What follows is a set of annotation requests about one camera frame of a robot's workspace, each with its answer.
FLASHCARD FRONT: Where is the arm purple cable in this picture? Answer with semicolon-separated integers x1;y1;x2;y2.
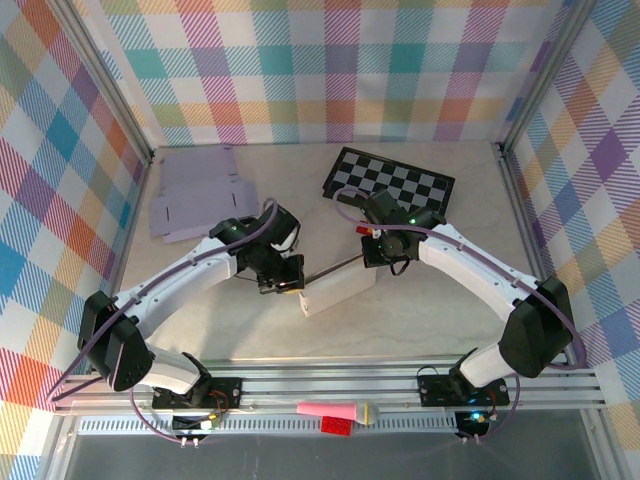
48;195;280;446
333;187;589;444

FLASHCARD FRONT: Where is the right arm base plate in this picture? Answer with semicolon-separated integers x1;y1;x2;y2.
417;372;511;407

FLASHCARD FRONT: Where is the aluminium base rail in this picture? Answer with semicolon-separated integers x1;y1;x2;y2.
54;352;606;416

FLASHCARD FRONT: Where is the right controller board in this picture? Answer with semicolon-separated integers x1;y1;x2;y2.
453;409;490;437

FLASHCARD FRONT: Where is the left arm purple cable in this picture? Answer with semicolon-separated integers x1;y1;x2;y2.
48;195;280;446

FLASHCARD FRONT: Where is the black folding chessboard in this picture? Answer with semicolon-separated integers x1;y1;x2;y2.
321;146;457;217

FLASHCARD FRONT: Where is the flat red building plate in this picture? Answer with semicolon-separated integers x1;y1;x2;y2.
320;415;354;438

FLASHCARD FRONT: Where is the controller board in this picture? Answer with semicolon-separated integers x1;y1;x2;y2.
172;412;221;435
453;409;490;437

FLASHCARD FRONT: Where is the purple paper box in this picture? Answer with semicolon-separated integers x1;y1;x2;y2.
148;147;261;245

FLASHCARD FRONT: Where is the white paper box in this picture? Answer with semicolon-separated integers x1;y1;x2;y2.
298;252;377;318

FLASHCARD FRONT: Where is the left controller board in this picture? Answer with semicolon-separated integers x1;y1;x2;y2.
172;412;221;435

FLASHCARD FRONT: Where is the aluminium frame post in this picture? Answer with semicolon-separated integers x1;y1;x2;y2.
494;0;599;159
49;0;156;166

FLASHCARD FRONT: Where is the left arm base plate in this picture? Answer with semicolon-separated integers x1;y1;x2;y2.
152;377;244;410

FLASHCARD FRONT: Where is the left aluminium frame post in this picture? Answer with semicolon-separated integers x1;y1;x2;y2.
49;0;156;166

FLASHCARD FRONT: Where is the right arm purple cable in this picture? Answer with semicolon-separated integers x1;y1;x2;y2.
333;187;589;444

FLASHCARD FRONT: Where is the pink toy microphone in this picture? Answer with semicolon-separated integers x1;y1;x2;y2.
296;399;381;427

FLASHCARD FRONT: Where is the white slotted cable duct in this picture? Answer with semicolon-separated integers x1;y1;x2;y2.
79;415;494;436

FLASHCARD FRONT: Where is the right aluminium frame post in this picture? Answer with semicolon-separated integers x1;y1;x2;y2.
494;0;599;159

